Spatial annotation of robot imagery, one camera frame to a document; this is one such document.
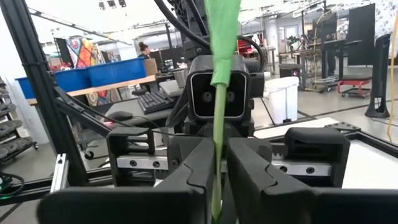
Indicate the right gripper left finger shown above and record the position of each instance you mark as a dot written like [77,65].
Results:
[140,205]

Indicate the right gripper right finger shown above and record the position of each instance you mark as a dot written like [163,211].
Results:
[280,205]

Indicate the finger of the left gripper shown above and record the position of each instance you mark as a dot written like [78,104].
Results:
[130,133]
[311,137]

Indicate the green stem foreground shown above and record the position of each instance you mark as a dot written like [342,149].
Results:
[222,37]

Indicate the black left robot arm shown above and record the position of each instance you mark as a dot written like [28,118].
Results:
[192,46]

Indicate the black computer mouse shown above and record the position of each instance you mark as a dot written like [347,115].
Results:
[119,115]

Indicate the grey desk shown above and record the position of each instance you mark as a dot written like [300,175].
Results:
[130,105]

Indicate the black keyboard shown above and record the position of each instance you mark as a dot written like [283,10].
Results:
[154,101]

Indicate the white trash bin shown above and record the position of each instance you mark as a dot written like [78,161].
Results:
[281,99]

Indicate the blue plastic bin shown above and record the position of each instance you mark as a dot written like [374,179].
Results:
[115,71]
[71,79]

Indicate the red rolling stool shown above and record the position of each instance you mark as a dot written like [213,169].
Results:
[354,83]

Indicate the cardboard box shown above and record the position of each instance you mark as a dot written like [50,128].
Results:
[151,67]

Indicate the person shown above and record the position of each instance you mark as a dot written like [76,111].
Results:
[144,51]

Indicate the black tower fan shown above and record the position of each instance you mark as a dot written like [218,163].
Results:
[381,77]

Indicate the colourful patterned cloth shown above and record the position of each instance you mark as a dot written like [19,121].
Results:
[84,53]

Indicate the black partition panel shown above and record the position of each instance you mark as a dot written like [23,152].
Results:
[360,34]

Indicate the black tray rack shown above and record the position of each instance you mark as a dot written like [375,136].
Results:
[12,127]

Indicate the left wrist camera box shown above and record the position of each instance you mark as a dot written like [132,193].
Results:
[202,93]

